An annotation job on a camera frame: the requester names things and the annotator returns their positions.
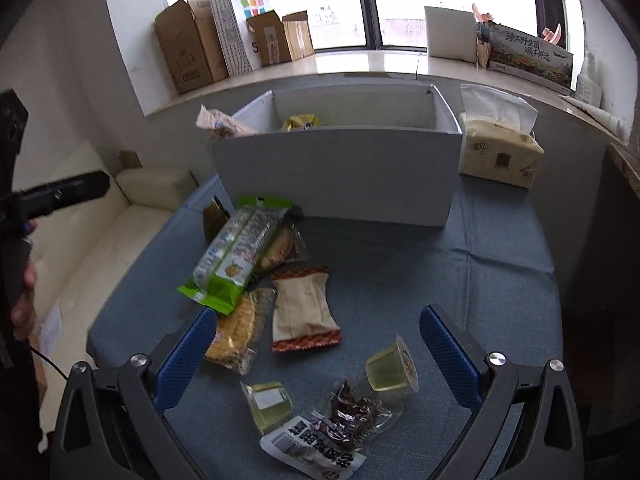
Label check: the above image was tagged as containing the white dotted paper bag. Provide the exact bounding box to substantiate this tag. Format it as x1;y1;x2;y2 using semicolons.
209;0;272;77

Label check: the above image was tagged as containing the white open storage box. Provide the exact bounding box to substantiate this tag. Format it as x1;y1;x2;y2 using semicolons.
210;80;462;228

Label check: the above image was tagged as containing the cream orange-striped cake packet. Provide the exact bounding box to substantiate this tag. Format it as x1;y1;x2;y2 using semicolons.
271;266;342;353

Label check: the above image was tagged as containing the round bread packet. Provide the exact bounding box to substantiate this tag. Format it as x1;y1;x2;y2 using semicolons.
195;105;258;140

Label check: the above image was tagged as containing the green long snack packet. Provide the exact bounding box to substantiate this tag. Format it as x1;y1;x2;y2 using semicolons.
177;196;294;315

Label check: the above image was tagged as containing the white tube on sill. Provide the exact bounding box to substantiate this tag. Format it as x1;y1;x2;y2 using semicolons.
561;96;625;140

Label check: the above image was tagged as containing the cream white sofa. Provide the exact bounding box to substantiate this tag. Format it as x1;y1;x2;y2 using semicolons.
12;167;198;432

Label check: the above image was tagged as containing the tall brown cardboard box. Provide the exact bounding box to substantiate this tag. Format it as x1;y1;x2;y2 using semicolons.
154;0;229;94

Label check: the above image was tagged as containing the green jelly cup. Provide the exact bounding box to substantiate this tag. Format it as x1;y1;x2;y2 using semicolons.
364;335;419;392
241;382;293;434

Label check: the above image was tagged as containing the yellow snack bag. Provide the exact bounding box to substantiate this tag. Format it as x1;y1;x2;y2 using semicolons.
281;114;320;132

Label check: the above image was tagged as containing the blue denim table cloth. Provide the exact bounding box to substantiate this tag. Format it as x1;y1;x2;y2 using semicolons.
87;177;562;479

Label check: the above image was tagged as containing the yellow round cracker packet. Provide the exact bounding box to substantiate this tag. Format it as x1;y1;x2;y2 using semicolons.
254;222;309;275

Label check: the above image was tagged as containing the white box on sill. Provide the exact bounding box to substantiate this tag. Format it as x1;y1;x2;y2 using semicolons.
424;6;477;64

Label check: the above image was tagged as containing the person's left hand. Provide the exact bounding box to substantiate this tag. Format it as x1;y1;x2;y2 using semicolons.
8;219;40;342

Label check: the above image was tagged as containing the braised chicken feet packet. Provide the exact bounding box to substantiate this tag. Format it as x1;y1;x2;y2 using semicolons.
259;379;394;479

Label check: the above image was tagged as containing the brown cracker packet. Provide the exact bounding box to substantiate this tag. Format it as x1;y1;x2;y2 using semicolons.
204;287;277;375

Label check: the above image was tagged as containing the yellow tissue pack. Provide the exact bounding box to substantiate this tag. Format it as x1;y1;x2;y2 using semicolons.
459;84;544;188

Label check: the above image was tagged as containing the printed landscape carton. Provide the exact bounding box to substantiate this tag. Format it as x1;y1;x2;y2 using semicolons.
476;21;573;96

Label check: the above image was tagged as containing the small open cardboard box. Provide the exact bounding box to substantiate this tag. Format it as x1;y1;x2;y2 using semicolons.
247;11;314;66

